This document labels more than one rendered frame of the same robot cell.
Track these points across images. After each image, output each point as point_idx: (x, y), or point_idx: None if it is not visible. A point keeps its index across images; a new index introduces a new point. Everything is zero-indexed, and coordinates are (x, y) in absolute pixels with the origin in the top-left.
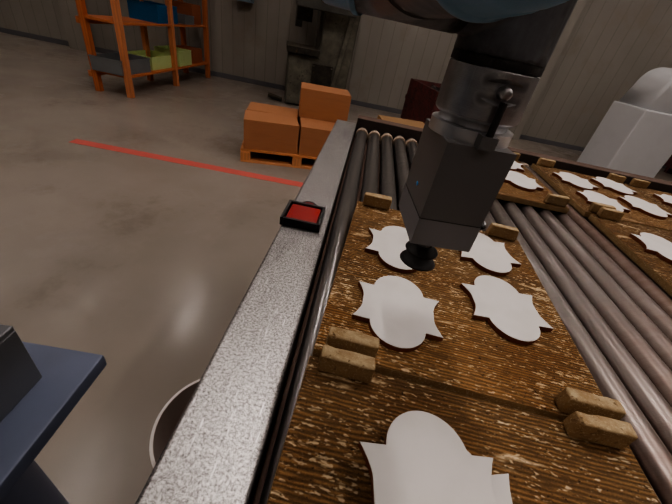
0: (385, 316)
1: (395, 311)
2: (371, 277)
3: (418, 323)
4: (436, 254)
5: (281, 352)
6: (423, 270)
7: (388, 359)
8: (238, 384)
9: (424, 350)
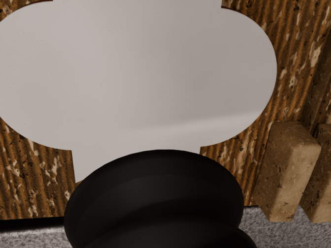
0: (184, 116)
1: (159, 93)
2: (24, 149)
3: (188, 29)
4: (211, 234)
5: (251, 217)
6: (242, 200)
7: (289, 93)
8: (299, 237)
9: (259, 6)
